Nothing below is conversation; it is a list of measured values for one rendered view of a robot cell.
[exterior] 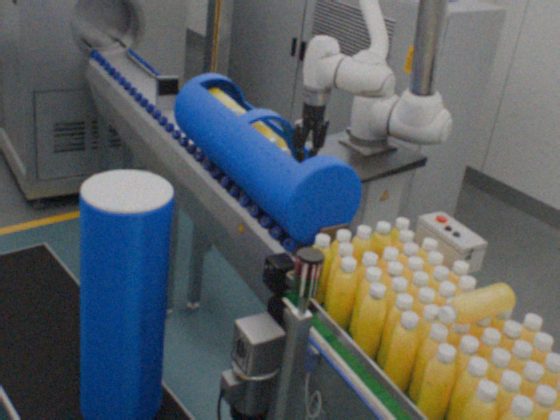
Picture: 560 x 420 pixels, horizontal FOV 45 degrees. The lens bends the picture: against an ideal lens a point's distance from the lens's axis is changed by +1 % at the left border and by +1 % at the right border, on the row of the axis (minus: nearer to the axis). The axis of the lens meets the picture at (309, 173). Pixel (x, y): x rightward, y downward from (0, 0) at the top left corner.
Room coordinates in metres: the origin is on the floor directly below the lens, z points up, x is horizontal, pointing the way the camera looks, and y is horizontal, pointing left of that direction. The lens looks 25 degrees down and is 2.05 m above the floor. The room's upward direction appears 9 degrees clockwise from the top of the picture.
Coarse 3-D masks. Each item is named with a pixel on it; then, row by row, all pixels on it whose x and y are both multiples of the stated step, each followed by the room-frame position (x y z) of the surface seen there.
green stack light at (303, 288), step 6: (294, 276) 1.27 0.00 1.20; (294, 282) 1.27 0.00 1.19; (300, 282) 1.26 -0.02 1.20; (306, 282) 1.25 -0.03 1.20; (312, 282) 1.25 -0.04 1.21; (318, 282) 1.26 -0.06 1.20; (294, 288) 1.27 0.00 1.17; (300, 288) 1.25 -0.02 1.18; (306, 288) 1.25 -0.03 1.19; (312, 288) 1.25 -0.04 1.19; (318, 288) 1.27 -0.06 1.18; (300, 294) 1.25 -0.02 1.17; (306, 294) 1.25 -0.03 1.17; (312, 294) 1.26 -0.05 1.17; (318, 294) 1.27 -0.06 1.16
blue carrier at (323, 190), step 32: (192, 96) 2.41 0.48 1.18; (192, 128) 2.32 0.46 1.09; (224, 128) 2.16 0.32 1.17; (288, 128) 2.23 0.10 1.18; (224, 160) 2.10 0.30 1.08; (256, 160) 1.96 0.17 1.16; (288, 160) 1.89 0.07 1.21; (320, 160) 1.87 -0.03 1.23; (256, 192) 1.92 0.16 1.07; (288, 192) 1.79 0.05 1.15; (320, 192) 1.83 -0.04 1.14; (352, 192) 1.91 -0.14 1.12; (288, 224) 1.77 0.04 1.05; (320, 224) 1.84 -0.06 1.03
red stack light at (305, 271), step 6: (300, 264) 1.26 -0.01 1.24; (306, 264) 1.25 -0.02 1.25; (318, 264) 1.26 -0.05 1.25; (300, 270) 1.26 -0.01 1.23; (306, 270) 1.25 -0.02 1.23; (312, 270) 1.25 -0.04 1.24; (318, 270) 1.26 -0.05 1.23; (300, 276) 1.26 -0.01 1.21; (306, 276) 1.25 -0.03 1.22; (312, 276) 1.25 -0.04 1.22; (318, 276) 1.26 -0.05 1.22
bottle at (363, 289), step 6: (366, 276) 1.50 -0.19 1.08; (360, 282) 1.50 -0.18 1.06; (366, 282) 1.49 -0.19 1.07; (372, 282) 1.48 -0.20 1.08; (378, 282) 1.49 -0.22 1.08; (360, 288) 1.49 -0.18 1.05; (366, 288) 1.48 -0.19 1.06; (360, 294) 1.48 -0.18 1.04; (366, 294) 1.47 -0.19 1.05; (360, 300) 1.47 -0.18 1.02; (354, 306) 1.49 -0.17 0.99; (354, 312) 1.48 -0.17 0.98; (354, 318) 1.48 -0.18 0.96; (354, 324) 1.48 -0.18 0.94; (354, 330) 1.48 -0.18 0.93
